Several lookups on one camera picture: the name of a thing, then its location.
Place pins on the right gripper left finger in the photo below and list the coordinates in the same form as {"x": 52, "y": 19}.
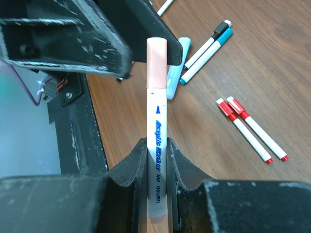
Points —
{"x": 113, "y": 202}

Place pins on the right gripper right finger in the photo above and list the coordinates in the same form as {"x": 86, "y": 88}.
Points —
{"x": 198, "y": 203}

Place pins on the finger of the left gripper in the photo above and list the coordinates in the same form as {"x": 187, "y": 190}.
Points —
{"x": 61, "y": 35}
{"x": 136, "y": 21}

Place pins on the peach cap acrylic marker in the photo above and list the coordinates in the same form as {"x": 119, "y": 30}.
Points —
{"x": 157, "y": 128}

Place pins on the black cap marker lower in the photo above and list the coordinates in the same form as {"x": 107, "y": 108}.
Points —
{"x": 164, "y": 7}

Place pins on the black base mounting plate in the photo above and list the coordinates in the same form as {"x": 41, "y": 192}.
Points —
{"x": 80, "y": 146}

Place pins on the light blue highlighter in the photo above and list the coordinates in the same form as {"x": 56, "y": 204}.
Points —
{"x": 174, "y": 72}

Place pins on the black cap whiteboard marker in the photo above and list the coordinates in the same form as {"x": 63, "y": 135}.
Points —
{"x": 220, "y": 29}

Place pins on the teal cap whiteboard marker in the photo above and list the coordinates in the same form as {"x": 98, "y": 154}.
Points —
{"x": 206, "y": 56}

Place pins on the red marker lower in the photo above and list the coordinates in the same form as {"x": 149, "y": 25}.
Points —
{"x": 231, "y": 115}

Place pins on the red marker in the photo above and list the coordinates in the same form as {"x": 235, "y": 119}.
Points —
{"x": 231, "y": 115}
{"x": 261, "y": 133}

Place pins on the red marker upper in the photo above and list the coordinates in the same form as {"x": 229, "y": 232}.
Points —
{"x": 261, "y": 133}

